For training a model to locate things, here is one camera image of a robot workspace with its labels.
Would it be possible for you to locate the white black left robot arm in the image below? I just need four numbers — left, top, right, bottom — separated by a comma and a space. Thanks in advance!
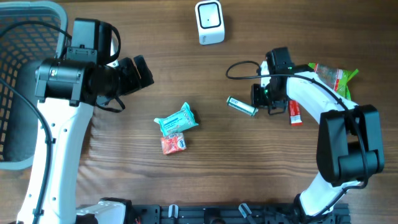
16, 19, 154, 223

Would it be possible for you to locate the teal tissue pack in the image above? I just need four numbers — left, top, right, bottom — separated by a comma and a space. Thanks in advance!
154, 102, 198, 136

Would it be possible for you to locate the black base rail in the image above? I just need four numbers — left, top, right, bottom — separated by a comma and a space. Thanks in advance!
74, 202, 352, 224

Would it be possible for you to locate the red coffee stick sachet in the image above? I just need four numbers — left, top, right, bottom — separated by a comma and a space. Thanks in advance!
289, 100, 303, 126

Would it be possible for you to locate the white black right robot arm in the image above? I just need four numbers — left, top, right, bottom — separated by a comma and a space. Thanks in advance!
251, 47, 384, 223

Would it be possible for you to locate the green white gum pack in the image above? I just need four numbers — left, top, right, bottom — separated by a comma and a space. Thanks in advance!
226, 96, 258, 116

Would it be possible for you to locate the white barcode scanner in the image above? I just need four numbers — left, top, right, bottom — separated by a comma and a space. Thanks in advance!
195, 0, 225, 45

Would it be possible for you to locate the green candy bag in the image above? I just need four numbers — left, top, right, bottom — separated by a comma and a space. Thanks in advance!
308, 63, 359, 100

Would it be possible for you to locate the grey plastic shopping basket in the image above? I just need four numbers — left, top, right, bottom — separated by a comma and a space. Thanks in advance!
1, 1, 68, 170

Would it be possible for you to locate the orange snack packet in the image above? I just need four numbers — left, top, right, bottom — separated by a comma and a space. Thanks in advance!
161, 133, 187, 155

